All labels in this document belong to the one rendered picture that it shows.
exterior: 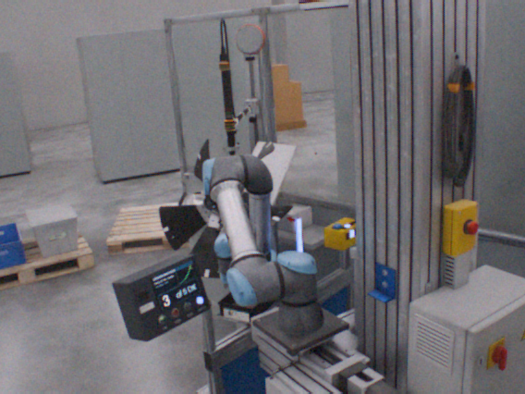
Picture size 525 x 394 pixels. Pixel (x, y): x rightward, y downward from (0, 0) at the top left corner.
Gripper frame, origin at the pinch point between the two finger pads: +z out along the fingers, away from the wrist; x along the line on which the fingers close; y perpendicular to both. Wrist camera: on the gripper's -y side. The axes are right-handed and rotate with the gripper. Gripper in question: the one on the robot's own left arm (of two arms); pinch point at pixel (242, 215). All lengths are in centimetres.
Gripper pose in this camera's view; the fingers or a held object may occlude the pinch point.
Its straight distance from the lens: 231.0
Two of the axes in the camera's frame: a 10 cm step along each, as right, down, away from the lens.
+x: 1.8, 9.4, 2.8
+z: 1.0, -3.0, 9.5
